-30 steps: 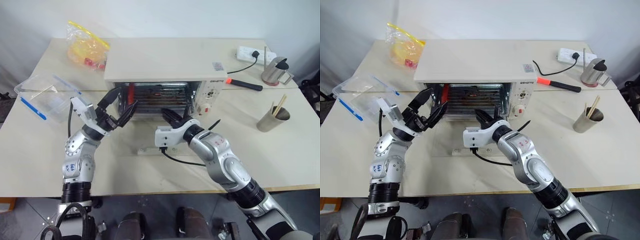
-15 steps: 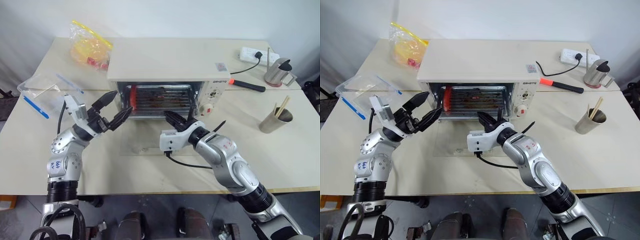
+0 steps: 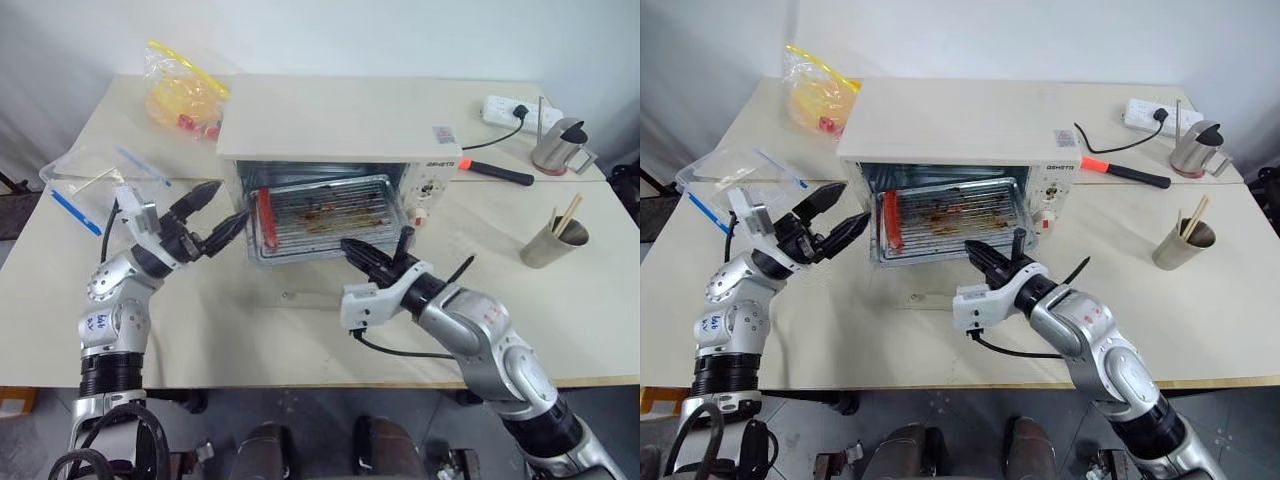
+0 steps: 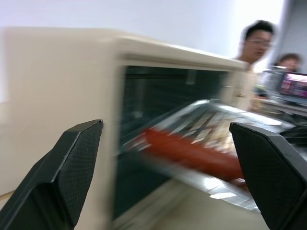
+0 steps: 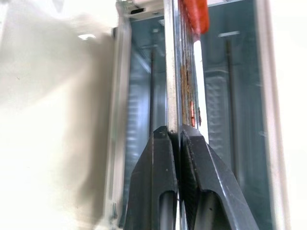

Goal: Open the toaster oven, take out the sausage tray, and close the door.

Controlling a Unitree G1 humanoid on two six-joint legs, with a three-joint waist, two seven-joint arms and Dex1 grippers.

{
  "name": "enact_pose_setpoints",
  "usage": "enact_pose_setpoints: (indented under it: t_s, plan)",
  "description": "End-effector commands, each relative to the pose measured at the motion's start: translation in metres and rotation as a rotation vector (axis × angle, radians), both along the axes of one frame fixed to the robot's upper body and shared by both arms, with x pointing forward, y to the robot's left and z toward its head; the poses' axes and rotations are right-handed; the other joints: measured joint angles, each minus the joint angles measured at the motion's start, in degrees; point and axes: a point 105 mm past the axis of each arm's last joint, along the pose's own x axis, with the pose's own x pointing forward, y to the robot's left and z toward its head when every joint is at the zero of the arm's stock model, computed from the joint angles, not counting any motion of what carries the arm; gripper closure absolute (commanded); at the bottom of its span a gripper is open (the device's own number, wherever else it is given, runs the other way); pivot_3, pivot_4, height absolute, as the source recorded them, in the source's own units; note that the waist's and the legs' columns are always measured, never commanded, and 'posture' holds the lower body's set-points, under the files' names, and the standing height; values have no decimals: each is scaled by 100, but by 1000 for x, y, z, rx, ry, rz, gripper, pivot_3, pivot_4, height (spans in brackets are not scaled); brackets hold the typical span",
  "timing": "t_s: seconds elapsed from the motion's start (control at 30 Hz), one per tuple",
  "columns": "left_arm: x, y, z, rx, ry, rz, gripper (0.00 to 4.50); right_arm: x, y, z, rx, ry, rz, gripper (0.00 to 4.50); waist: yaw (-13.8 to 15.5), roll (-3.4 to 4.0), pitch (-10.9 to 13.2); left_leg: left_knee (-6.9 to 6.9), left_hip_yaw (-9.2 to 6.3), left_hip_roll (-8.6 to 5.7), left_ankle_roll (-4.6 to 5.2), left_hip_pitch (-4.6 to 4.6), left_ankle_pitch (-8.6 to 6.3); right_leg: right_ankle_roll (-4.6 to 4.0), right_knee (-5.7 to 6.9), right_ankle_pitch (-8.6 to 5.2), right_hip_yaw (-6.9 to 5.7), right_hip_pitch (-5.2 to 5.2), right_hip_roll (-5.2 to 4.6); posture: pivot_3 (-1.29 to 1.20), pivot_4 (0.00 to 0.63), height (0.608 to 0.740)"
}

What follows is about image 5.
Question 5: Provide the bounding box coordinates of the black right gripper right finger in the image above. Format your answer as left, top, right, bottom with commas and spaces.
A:
179, 123, 260, 230

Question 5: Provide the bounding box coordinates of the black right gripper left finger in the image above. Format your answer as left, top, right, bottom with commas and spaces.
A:
124, 126, 178, 230

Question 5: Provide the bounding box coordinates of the red sausage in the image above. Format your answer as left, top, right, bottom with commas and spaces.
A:
180, 0, 209, 42

